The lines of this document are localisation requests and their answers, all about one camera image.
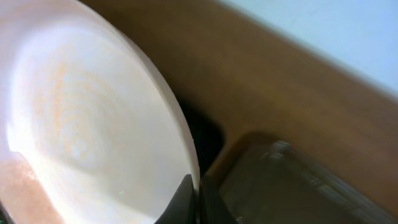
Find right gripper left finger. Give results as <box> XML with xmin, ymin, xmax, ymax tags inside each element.
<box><xmin>155</xmin><ymin>174</ymin><xmax>197</xmax><ymax>224</ymax></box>

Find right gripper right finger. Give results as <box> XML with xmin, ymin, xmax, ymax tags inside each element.
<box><xmin>199</xmin><ymin>176</ymin><xmax>237</xmax><ymax>224</ymax></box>

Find white plate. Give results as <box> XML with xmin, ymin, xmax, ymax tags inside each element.
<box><xmin>1</xmin><ymin>0</ymin><xmax>200</xmax><ymax>223</ymax></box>

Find large brown serving tray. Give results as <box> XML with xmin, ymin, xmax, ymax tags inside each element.
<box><xmin>209</xmin><ymin>133</ymin><xmax>397</xmax><ymax>224</ymax></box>

